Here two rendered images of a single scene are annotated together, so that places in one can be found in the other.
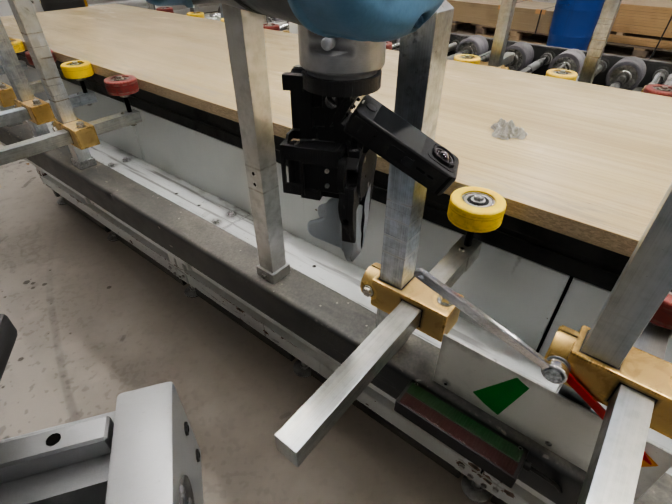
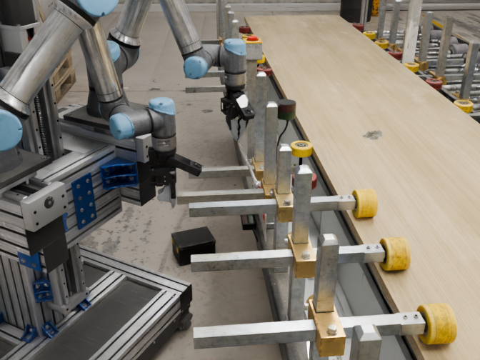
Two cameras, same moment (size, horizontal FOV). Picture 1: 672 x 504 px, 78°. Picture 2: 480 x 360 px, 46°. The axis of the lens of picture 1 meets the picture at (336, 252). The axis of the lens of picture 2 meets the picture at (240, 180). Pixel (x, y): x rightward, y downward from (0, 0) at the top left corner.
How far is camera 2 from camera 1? 1.75 m
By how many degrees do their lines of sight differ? 40
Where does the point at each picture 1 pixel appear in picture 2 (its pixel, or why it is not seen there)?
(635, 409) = (256, 191)
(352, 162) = (229, 106)
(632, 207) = (348, 166)
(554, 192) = (333, 153)
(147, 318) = not seen: hidden behind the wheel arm
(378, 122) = (236, 97)
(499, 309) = not seen: hidden behind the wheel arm
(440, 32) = (260, 81)
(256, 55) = (252, 74)
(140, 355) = (222, 220)
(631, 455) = (241, 192)
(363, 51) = (231, 80)
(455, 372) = not seen: hidden behind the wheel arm
